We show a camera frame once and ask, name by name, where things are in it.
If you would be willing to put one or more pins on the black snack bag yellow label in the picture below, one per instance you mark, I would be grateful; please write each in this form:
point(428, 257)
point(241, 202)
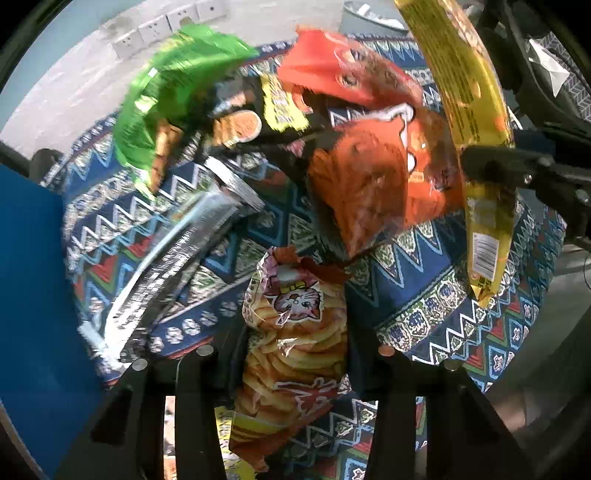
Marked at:
point(272, 110)

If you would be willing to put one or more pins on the blue box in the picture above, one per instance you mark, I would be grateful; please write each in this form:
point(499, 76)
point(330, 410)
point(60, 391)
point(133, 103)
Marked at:
point(37, 300)

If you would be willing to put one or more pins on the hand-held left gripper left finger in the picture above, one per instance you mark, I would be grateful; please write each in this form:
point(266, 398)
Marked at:
point(194, 397)

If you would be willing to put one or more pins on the white paper sheet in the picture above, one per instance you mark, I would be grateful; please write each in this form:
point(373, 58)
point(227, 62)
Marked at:
point(547, 62)

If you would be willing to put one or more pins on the green snack bag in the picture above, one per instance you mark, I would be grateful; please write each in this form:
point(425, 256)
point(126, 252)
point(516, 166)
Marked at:
point(180, 87)

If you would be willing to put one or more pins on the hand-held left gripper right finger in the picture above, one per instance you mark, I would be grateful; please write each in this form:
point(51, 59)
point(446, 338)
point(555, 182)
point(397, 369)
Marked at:
point(395, 397)

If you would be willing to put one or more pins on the red snack bag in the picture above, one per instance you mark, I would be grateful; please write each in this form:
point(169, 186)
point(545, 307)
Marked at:
point(332, 64)

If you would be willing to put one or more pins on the blue patterned blanket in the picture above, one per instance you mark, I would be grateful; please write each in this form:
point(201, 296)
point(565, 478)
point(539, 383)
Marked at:
point(415, 286)

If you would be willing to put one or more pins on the yellow striped snack packet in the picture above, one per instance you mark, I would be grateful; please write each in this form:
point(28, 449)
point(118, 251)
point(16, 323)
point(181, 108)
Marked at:
point(231, 443)

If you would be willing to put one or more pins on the white wall socket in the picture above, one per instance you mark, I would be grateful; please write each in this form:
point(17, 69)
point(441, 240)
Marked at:
point(211, 7)
point(154, 30)
point(182, 18)
point(127, 44)

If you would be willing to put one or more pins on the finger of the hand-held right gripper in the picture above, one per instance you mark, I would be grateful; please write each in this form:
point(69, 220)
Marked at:
point(503, 167)

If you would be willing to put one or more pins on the black metal frame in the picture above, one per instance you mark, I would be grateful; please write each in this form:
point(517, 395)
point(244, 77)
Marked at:
point(517, 55)

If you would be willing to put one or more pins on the orange cat print snack bag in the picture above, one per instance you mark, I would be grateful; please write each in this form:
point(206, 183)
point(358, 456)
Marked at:
point(295, 350)

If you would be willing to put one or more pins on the silver snack bag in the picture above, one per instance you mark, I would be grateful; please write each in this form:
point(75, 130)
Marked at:
point(184, 240)

